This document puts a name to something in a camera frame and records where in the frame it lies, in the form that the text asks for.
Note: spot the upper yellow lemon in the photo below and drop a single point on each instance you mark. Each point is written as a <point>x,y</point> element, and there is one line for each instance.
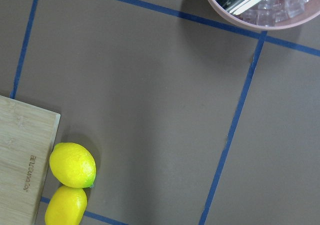
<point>73,165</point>

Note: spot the yellow lemon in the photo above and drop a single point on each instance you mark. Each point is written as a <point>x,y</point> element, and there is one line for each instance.
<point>66,207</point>
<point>73,165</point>

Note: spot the wooden cutting board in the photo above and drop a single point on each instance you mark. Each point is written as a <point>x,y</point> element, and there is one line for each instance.
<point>27,136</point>

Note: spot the lower yellow lemon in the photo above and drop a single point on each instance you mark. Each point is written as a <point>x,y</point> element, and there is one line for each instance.
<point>66,207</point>

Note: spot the pink bowl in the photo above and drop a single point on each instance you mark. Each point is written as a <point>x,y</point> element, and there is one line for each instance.
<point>272,15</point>

